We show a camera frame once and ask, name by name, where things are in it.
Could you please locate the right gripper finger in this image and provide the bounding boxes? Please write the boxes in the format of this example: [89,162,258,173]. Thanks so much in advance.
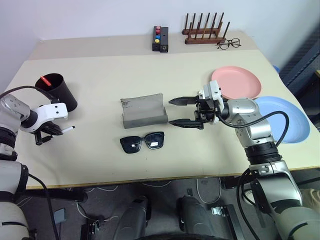
[169,118,201,130]
[168,95,199,107]

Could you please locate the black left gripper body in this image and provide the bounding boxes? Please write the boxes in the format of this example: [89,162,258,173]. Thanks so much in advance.
[34,126,55,146]

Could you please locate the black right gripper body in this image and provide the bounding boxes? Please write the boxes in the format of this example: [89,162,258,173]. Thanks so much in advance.
[193,91,218,131]

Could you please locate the gray glasses case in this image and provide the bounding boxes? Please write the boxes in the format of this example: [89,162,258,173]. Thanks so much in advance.
[120,93,169,130]

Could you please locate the black sunglasses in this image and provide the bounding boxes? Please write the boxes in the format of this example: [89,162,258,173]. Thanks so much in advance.
[119,131,166,154]

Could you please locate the blue plate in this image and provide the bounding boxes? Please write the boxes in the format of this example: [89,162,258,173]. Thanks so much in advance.
[253,95,311,145]

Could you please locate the black cup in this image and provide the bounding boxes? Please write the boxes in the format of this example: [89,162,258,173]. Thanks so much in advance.
[34,72,78,113]

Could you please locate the pink plate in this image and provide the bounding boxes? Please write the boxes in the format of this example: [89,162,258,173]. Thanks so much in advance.
[211,65,263,100]

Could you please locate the red marker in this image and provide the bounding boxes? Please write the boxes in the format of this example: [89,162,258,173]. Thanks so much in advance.
[40,75,53,87]

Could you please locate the black box with coloured buttons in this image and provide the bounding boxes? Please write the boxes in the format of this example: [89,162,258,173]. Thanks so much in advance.
[151,25,162,53]

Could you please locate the plain black box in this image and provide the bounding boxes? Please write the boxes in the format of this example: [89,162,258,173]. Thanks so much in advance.
[159,26,170,54]

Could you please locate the brown wooden peg rack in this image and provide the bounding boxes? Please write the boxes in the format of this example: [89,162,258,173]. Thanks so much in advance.
[181,12,231,46]

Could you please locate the black thin-framed eyeglasses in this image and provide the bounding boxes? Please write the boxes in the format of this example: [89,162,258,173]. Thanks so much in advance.
[216,37,242,51]

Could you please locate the dark rounded shape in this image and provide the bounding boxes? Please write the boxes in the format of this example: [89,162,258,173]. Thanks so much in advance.
[176,195,216,240]
[112,195,153,240]

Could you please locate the dark perforated panel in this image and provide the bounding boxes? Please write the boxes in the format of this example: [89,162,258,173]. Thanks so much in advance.
[278,23,320,101]

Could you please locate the beige fabric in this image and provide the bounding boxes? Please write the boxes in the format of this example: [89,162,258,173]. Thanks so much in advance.
[299,188,320,209]

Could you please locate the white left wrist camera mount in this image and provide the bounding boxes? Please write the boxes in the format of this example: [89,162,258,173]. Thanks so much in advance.
[21,102,69,133]

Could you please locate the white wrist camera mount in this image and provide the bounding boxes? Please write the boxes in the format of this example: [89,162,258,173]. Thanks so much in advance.
[21,102,69,133]
[202,80,226,125]

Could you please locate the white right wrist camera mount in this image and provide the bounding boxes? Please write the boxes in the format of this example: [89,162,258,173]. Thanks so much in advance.
[202,80,226,125]

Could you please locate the black table frame bar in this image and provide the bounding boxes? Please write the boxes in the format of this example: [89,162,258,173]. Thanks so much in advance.
[24,186,89,203]

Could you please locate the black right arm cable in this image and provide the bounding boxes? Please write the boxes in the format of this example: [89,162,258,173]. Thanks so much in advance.
[214,109,291,240]

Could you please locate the white floor cable loop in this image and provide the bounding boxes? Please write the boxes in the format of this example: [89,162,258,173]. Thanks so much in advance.
[195,177,223,205]

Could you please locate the black metal floor bracket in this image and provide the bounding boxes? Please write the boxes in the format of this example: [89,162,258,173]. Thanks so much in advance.
[210,204,242,240]

